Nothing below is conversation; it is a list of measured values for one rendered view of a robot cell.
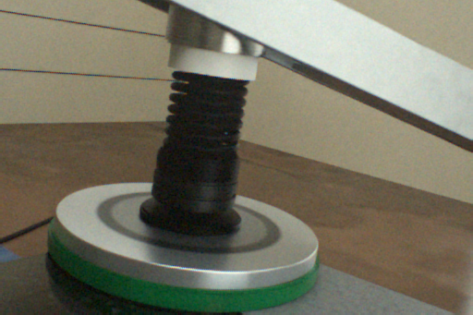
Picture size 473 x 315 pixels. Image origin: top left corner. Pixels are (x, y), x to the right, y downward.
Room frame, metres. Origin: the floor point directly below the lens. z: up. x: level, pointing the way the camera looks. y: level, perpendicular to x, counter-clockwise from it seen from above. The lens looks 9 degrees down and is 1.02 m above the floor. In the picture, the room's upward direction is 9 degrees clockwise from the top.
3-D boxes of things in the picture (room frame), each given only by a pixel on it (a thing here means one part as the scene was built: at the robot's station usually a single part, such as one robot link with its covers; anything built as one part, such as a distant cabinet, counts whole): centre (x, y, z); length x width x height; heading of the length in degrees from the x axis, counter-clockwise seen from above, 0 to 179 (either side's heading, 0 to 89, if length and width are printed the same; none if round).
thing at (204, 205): (0.45, 0.03, 0.89); 0.07 x 0.07 x 0.01
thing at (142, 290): (0.45, 0.03, 0.86); 0.22 x 0.22 x 0.04
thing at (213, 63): (0.45, 0.03, 1.01); 0.07 x 0.07 x 0.04
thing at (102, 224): (0.45, 0.03, 0.87); 0.21 x 0.21 x 0.01
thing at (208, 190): (0.45, 0.03, 0.91); 0.07 x 0.07 x 0.01
